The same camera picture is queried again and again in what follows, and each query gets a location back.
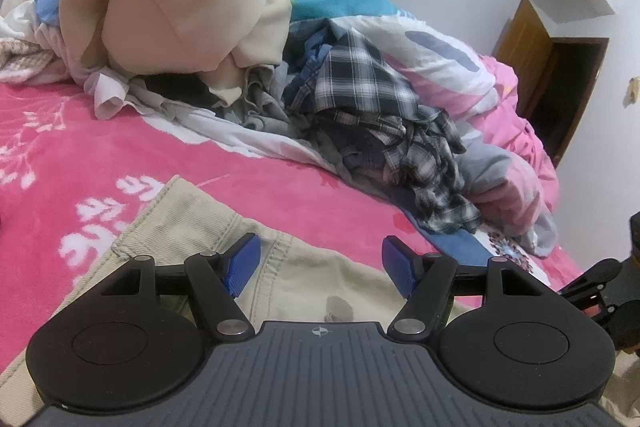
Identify white garment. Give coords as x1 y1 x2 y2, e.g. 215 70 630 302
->
92 67 346 172

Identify pink floral blanket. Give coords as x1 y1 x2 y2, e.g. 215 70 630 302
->
0 79 591 358

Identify plaid shirt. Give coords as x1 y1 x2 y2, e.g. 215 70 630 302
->
282 27 483 235

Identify pink and white quilt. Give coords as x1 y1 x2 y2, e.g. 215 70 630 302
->
290 14 561 258

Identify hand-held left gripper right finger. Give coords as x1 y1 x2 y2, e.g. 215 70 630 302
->
381 236 544 342

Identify khaki pants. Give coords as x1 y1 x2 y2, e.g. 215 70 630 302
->
0 174 483 408

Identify black garment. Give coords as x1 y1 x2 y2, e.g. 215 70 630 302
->
145 74 217 106

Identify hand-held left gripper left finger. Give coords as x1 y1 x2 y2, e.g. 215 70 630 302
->
102 232 262 342

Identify grey white patterned cloth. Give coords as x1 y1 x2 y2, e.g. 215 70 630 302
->
0 39 71 84

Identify navy blue garment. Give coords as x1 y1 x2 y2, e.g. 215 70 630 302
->
340 127 416 192

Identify grey garment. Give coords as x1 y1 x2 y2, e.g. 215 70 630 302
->
240 62 313 138

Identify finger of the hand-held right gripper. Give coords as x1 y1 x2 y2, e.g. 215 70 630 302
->
557 258 622 308
594 301 640 353

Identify wooden door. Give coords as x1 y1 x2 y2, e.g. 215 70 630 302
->
492 0 610 168

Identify beige hoodie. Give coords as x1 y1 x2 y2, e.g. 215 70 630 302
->
60 0 293 108

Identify blue denim garment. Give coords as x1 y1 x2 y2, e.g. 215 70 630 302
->
400 207 493 255

